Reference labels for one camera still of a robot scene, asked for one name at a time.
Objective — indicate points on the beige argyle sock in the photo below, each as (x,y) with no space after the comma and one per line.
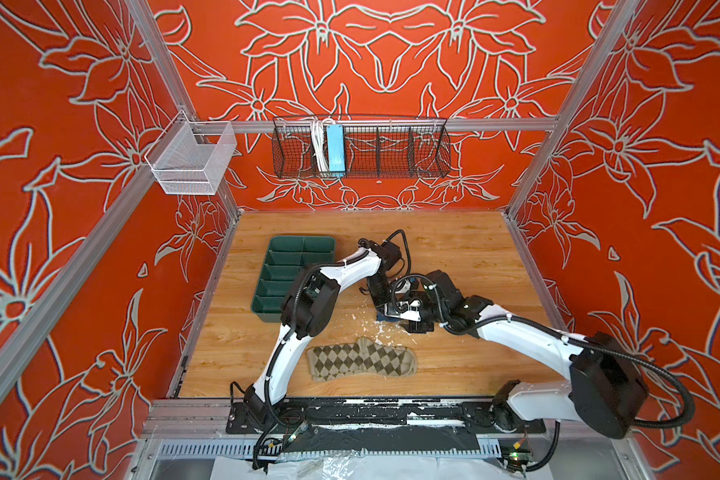
(363,356)

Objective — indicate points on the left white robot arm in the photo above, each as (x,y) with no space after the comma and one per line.
(308,307)

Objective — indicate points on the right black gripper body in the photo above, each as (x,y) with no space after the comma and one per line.
(436,314)

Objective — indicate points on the clear acrylic wall bin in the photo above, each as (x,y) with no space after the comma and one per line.
(191,157)

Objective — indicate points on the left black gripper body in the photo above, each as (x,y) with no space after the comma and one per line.
(379,291)

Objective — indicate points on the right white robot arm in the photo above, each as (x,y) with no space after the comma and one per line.
(601,384)

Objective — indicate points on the black wire wall basket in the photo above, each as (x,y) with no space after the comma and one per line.
(376,147)

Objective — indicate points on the green plastic divider tray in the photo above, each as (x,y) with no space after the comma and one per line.
(285,257)

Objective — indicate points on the light blue box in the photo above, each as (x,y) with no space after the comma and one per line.
(336,149)

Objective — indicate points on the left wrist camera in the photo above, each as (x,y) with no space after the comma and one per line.
(389,253)

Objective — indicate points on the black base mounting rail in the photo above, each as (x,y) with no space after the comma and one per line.
(429,426)

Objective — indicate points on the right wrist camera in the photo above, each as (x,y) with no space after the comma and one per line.
(409,309)

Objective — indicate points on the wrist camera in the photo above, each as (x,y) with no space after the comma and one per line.
(389,253)
(409,309)

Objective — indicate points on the purple sock with yellow cuff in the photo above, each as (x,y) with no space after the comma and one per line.
(384,315)

